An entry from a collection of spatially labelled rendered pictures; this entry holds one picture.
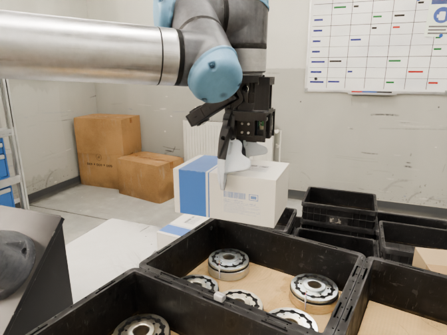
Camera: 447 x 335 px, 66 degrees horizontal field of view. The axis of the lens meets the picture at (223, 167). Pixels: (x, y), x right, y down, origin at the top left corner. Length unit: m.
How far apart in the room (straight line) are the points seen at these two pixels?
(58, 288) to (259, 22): 0.74
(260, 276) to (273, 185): 0.35
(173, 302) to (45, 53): 0.48
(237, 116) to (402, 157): 3.02
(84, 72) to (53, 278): 0.59
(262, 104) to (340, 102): 2.87
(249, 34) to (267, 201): 0.28
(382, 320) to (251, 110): 0.50
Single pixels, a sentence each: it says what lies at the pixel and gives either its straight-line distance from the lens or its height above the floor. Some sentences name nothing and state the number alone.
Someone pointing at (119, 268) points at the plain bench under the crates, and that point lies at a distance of 1.21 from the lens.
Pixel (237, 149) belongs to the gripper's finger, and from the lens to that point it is 0.62.
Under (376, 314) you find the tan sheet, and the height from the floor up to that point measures 0.83.
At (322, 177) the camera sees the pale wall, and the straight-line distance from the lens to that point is 3.63.
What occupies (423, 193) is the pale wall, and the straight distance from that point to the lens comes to 3.69.
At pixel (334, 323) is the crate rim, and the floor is 0.93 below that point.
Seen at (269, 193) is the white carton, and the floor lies 1.11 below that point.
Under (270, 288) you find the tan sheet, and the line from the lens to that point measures 0.86.
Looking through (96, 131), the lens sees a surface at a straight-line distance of 4.08.
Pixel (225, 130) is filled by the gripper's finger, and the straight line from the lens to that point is 0.61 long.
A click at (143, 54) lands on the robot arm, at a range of 0.45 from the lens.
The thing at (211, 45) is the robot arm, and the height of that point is 1.35.
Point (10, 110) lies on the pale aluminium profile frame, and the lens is 2.72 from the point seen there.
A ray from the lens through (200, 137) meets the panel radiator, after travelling 3.77.
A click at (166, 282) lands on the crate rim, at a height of 0.93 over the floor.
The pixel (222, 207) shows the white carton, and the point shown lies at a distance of 0.65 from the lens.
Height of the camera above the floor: 1.32
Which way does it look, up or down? 16 degrees down
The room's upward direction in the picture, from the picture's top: straight up
